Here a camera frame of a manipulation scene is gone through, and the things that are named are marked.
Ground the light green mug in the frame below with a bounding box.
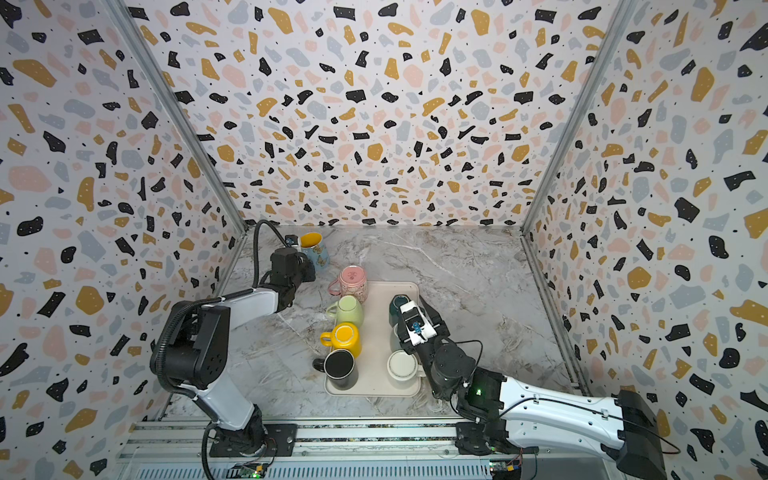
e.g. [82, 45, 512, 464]
[325, 295, 364, 328]

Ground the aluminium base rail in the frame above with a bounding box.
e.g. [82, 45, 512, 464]
[115, 417, 623, 479]

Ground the grey mug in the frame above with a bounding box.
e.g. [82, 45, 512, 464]
[390, 325, 414, 355]

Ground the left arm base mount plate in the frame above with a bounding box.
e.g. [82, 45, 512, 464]
[208, 423, 298, 458]

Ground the black mug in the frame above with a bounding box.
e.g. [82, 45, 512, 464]
[312, 349, 359, 391]

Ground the aluminium corner post right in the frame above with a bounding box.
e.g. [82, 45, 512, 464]
[521, 0, 637, 237]

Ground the white mug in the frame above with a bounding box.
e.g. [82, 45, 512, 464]
[386, 350, 425, 389]

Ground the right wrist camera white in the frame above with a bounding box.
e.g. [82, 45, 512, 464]
[402, 301, 437, 346]

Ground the blue butterfly mug yellow inside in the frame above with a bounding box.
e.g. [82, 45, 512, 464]
[299, 232, 330, 270]

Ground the aluminium corner post left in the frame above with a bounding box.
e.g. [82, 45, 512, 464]
[103, 1, 248, 236]

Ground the pink patterned mug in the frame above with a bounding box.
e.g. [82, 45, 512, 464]
[328, 265, 368, 303]

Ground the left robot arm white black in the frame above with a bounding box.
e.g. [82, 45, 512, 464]
[150, 246, 316, 455]

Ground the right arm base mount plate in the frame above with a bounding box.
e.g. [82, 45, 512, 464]
[455, 420, 539, 456]

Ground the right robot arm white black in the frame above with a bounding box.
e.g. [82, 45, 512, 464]
[389, 294, 667, 479]

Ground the dark green mug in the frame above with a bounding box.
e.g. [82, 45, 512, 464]
[388, 294, 411, 326]

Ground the beige rectangular tray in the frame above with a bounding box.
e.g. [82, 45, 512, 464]
[325, 280, 421, 397]

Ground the aluminium corner post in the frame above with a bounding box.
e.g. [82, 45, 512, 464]
[521, 0, 637, 237]
[103, 1, 248, 236]

